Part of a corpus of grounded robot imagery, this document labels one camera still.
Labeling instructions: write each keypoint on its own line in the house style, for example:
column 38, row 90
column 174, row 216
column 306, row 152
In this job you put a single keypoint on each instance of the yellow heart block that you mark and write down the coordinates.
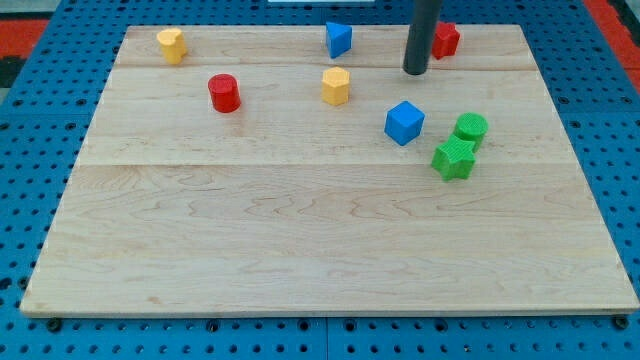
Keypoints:
column 172, row 45

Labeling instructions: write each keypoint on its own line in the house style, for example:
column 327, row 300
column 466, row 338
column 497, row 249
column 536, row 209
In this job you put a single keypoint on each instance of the wooden board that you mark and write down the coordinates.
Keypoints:
column 290, row 206

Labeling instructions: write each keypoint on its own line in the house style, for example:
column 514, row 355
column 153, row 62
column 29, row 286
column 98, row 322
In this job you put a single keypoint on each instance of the blue cube block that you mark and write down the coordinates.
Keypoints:
column 404, row 123

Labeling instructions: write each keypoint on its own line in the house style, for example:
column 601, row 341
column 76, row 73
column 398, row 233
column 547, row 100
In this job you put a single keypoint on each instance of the green cylinder block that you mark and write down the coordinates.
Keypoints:
column 471, row 127

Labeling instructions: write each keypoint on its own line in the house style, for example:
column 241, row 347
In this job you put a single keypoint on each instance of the blue triangle block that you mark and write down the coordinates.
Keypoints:
column 338, row 39

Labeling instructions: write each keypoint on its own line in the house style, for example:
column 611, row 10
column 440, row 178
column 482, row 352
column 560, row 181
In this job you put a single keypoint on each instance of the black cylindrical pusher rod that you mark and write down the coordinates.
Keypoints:
column 421, row 35

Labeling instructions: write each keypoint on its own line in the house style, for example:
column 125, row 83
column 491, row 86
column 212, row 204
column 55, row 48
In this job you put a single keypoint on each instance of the red star block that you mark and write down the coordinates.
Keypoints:
column 446, row 40

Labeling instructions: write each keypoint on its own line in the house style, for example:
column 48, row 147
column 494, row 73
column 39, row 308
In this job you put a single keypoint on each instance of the red cylinder block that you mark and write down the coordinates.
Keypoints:
column 224, row 93

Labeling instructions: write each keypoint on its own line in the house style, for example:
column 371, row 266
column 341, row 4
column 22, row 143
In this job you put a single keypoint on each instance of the yellow hexagon block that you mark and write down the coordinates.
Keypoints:
column 335, row 86

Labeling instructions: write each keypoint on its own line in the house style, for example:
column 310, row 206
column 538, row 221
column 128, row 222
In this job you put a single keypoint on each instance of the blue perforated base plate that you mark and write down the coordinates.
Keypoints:
column 45, row 115

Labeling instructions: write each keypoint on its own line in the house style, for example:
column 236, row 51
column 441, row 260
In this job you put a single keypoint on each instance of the green star block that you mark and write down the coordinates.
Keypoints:
column 454, row 158

